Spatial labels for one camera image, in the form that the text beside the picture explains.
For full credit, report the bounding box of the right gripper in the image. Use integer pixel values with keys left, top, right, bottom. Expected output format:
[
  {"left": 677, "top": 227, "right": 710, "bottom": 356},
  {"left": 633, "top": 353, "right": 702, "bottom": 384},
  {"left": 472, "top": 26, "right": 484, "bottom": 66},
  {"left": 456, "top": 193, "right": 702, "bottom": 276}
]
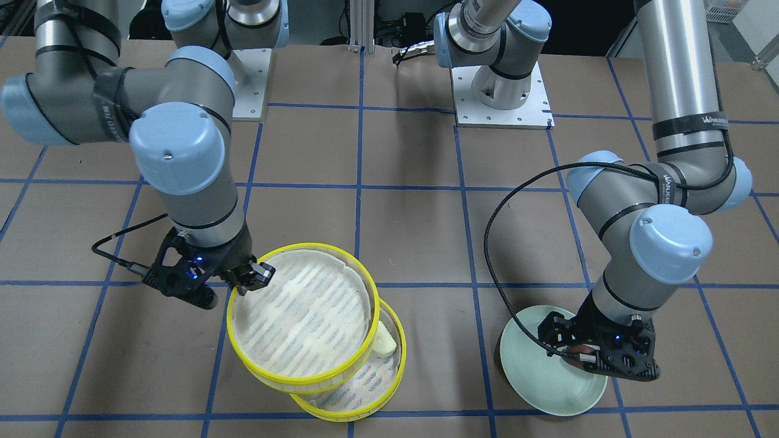
[{"left": 211, "top": 222, "right": 276, "bottom": 296}]

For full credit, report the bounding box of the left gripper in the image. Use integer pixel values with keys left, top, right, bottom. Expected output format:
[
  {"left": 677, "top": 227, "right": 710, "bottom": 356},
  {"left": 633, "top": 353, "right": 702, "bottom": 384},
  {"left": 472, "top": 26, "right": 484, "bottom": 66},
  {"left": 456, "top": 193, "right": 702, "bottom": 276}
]
[{"left": 568, "top": 292, "right": 646, "bottom": 366}]

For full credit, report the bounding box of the yellow bamboo steamer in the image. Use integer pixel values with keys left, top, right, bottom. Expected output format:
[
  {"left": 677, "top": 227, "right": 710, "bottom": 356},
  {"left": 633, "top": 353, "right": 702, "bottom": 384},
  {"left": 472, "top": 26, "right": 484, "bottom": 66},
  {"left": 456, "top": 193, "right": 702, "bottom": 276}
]
[
  {"left": 226, "top": 242, "right": 380, "bottom": 394},
  {"left": 290, "top": 299, "right": 407, "bottom": 422}
]

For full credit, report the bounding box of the white bun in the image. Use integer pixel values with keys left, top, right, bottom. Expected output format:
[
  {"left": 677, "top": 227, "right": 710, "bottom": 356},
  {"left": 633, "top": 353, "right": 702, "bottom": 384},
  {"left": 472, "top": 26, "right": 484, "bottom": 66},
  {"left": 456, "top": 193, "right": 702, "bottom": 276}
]
[{"left": 372, "top": 321, "right": 397, "bottom": 358}]

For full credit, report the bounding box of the brown bun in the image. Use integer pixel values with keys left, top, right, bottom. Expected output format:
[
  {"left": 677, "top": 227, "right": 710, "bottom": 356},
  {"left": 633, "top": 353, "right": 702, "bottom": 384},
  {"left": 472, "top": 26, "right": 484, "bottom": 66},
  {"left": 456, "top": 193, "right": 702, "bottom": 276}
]
[{"left": 567, "top": 344, "right": 599, "bottom": 355}]

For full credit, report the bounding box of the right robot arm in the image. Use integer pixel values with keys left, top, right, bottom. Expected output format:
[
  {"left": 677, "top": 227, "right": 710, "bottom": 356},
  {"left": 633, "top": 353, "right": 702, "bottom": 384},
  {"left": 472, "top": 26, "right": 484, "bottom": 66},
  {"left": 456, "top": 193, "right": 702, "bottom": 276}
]
[{"left": 2, "top": 1, "right": 289, "bottom": 308}]

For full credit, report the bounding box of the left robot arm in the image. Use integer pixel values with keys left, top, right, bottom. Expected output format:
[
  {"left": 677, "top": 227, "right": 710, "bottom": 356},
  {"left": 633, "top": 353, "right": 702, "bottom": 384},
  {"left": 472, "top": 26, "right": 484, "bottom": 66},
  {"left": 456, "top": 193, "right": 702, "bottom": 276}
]
[{"left": 510, "top": 1, "right": 752, "bottom": 379}]

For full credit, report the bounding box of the green plate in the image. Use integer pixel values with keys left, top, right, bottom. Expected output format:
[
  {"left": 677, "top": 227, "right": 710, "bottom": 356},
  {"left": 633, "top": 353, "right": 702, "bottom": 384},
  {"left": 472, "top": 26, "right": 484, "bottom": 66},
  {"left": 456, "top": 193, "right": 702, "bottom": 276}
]
[{"left": 498, "top": 319, "right": 609, "bottom": 417}]

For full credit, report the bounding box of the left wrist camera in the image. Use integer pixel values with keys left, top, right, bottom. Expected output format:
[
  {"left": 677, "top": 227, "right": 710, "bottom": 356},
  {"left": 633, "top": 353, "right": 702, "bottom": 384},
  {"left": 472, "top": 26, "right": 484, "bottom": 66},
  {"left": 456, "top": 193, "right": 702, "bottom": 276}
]
[{"left": 538, "top": 310, "right": 660, "bottom": 381}]

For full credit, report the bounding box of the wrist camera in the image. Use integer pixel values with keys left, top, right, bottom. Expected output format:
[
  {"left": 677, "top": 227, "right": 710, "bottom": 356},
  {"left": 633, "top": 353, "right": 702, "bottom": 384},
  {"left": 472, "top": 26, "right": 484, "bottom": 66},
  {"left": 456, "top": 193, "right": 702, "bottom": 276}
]
[
  {"left": 538, "top": 310, "right": 660, "bottom": 381},
  {"left": 142, "top": 228, "right": 218, "bottom": 310}
]

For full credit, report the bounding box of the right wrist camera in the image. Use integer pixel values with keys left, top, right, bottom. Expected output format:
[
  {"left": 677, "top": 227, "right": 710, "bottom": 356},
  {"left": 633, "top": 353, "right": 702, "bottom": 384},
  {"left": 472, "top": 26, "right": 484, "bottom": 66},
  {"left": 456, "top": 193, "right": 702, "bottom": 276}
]
[{"left": 142, "top": 228, "right": 218, "bottom": 310}]

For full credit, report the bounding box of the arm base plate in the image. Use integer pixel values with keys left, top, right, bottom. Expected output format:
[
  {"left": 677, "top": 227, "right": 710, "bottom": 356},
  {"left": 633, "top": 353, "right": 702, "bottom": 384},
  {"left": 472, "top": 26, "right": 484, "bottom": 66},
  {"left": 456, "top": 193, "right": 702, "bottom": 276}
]
[
  {"left": 450, "top": 64, "right": 556, "bottom": 130},
  {"left": 228, "top": 48, "right": 273, "bottom": 122}
]

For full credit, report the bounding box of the aluminium frame post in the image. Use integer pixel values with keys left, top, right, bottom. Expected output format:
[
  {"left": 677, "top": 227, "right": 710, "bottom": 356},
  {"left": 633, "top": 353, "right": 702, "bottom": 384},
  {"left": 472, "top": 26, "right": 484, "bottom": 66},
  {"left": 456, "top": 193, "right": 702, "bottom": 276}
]
[{"left": 348, "top": 0, "right": 377, "bottom": 56}]

